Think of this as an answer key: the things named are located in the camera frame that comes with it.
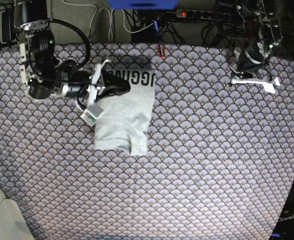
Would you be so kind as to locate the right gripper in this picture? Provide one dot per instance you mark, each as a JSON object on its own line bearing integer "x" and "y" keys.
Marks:
{"x": 70, "y": 81}

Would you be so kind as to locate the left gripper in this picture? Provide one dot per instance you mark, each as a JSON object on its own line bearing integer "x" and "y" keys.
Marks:
{"x": 251, "y": 59}

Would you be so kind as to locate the light grey T-shirt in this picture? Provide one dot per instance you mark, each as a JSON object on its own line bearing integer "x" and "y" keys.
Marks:
{"x": 125, "y": 120}

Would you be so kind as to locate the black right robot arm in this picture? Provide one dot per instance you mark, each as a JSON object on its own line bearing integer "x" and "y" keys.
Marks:
{"x": 42, "y": 75}

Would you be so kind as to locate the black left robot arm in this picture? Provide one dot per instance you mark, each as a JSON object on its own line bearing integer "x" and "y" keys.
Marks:
{"x": 261, "y": 24}

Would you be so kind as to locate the red table clamp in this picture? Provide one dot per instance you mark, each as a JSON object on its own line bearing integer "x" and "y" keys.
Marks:
{"x": 161, "y": 51}

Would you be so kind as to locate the black power adapter box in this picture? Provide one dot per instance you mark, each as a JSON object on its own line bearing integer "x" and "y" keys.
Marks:
{"x": 146, "y": 36}

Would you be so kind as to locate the black power strip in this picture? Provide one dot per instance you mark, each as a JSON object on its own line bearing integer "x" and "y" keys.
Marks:
{"x": 202, "y": 15}

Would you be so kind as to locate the fan-patterned grey tablecloth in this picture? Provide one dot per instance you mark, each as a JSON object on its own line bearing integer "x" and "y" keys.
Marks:
{"x": 219, "y": 162}

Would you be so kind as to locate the black power brick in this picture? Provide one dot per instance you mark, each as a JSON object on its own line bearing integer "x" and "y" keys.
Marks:
{"x": 7, "y": 26}

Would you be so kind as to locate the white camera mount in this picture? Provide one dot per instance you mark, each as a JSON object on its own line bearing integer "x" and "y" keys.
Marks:
{"x": 269, "y": 85}
{"x": 97, "y": 85}

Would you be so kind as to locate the blue mount plate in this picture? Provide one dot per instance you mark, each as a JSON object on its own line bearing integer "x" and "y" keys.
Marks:
{"x": 143, "y": 4}

